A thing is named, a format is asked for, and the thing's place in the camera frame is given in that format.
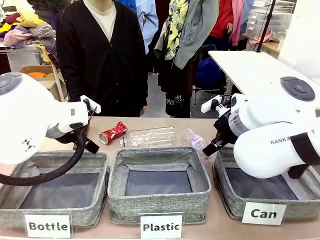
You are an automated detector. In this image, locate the white Plastic label sign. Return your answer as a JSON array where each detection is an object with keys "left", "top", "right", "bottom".
[{"left": 139, "top": 215, "right": 183, "bottom": 240}]

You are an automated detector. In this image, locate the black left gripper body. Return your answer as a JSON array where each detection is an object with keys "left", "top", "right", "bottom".
[{"left": 71, "top": 124, "right": 91, "bottom": 151}]

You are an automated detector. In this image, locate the pile of colourful clothes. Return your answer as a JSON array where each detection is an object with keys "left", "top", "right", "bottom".
[{"left": 0, "top": 9, "right": 57, "bottom": 65}]

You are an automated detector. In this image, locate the white side table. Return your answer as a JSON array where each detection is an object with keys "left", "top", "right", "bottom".
[{"left": 207, "top": 49, "right": 320, "bottom": 109}]

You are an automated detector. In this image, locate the mannequin in red top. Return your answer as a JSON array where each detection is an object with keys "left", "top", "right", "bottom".
[{"left": 209, "top": 0, "right": 235, "bottom": 39}]

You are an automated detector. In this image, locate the mannequin with grey hoodie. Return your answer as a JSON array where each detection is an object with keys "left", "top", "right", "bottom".
[{"left": 154, "top": 0, "right": 221, "bottom": 119}]

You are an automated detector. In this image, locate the black right arm cable wrap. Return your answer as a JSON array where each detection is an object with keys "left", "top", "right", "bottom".
[{"left": 287, "top": 133, "right": 320, "bottom": 180}]

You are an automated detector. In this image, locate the pink hanging garment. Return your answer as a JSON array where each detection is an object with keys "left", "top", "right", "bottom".
[{"left": 229, "top": 0, "right": 248, "bottom": 47}]

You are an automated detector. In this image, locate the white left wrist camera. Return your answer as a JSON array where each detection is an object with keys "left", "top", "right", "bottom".
[{"left": 80, "top": 94, "right": 102, "bottom": 114}]

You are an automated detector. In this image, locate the blue fabric bag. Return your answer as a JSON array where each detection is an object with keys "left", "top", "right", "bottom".
[{"left": 195, "top": 57, "right": 226, "bottom": 89}]

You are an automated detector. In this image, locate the clear plastic drawer unit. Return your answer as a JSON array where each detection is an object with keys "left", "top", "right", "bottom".
[{"left": 245, "top": 1, "right": 294, "bottom": 39}]

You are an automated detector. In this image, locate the pink cloth on desk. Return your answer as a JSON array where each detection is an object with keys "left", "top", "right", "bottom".
[{"left": 249, "top": 30, "right": 279, "bottom": 44}]

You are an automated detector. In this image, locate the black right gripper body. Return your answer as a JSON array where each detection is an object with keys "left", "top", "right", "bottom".
[{"left": 213, "top": 110, "right": 241, "bottom": 146}]

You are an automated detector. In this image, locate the light blue hanging shirt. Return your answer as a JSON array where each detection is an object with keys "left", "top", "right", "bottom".
[{"left": 124, "top": 0, "right": 160, "bottom": 55}]

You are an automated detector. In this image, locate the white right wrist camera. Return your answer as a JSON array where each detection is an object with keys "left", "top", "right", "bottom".
[{"left": 200, "top": 95, "right": 223, "bottom": 113}]

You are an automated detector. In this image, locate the grey fabric basket plastic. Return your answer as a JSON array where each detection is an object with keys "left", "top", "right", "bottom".
[{"left": 107, "top": 146, "right": 212, "bottom": 225}]

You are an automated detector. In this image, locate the white Bottle label sign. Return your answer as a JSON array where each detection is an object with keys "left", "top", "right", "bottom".
[{"left": 24, "top": 214, "right": 72, "bottom": 239}]

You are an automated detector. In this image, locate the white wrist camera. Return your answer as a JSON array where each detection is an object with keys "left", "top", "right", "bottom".
[
  {"left": 80, "top": 94, "right": 102, "bottom": 114},
  {"left": 200, "top": 95, "right": 223, "bottom": 113}
]

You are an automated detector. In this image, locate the small pink-label plastic bottle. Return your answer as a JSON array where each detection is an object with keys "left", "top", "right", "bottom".
[{"left": 182, "top": 126, "right": 207, "bottom": 151}]

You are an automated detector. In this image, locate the white Can label sign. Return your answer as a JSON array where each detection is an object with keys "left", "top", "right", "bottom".
[{"left": 241, "top": 201, "right": 288, "bottom": 226}]

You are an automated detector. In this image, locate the crushed red soda can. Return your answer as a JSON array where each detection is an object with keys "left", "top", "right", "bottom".
[{"left": 99, "top": 121, "right": 129, "bottom": 145}]

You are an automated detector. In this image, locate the black stand pole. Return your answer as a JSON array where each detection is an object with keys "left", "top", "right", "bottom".
[{"left": 255, "top": 0, "right": 277, "bottom": 53}]

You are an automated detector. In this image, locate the cardboard box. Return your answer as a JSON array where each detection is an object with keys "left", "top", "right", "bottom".
[{"left": 18, "top": 65, "right": 69, "bottom": 102}]

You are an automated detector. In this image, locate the grey fabric basket bottle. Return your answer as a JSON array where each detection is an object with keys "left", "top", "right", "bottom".
[{"left": 0, "top": 150, "right": 111, "bottom": 230}]

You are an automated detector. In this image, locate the person in black cardigan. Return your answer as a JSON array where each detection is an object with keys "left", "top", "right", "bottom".
[{"left": 55, "top": 0, "right": 149, "bottom": 118}]

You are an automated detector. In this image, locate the large clear plastic bottle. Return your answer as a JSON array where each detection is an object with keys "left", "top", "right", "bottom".
[{"left": 119, "top": 126, "right": 179, "bottom": 149}]

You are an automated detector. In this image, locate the grey fabric basket can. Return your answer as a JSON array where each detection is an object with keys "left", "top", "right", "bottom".
[{"left": 212, "top": 146, "right": 320, "bottom": 221}]

